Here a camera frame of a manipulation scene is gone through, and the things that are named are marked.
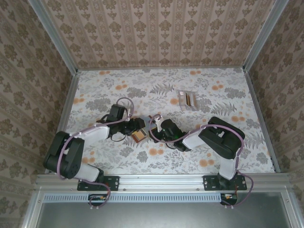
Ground clear acrylic card stand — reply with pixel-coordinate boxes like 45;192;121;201
177;89;198;112

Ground grey metal panel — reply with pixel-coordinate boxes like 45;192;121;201
35;192;293;228

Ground thin black cable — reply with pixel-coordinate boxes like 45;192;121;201
111;132;128;143

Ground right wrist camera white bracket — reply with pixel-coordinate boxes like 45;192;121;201
152;116;163;131

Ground aluminium front frame rail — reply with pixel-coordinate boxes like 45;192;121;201
34;173;292;190

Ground aluminium side rail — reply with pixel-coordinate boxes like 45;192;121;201
243;68;281;174
44;70;80;175

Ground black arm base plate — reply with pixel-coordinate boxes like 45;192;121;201
77;175;120;191
203;175;247;191

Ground white slotted cable duct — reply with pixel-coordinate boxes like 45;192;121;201
44;192;223;203

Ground aluminium back rail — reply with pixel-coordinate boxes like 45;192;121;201
77;66;245;71

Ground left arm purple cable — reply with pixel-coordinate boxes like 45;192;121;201
57;96;135;210

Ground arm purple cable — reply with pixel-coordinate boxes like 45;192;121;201
57;96;135;210
148;114;255;210

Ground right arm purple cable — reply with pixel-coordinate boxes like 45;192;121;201
148;114;255;210

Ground aluminium frame post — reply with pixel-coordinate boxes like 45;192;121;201
242;0;291;72
28;0;79;74

